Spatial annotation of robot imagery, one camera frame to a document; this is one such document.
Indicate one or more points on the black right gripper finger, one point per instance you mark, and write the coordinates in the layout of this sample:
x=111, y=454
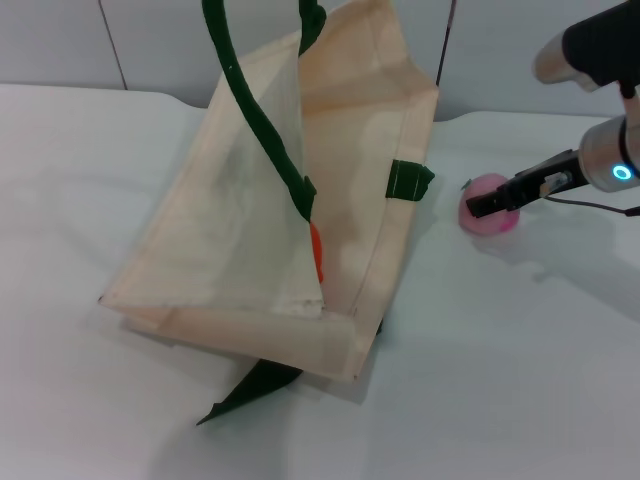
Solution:
x=492, y=202

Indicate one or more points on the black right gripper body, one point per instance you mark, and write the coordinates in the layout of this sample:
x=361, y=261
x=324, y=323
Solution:
x=547, y=177

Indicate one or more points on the pink toy peach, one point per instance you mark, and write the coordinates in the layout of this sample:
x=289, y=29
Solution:
x=487, y=225

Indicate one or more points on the orange toy fruit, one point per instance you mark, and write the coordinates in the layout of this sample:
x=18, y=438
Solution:
x=317, y=250

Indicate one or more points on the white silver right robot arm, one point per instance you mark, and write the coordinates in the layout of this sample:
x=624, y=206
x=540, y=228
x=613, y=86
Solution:
x=600, y=40

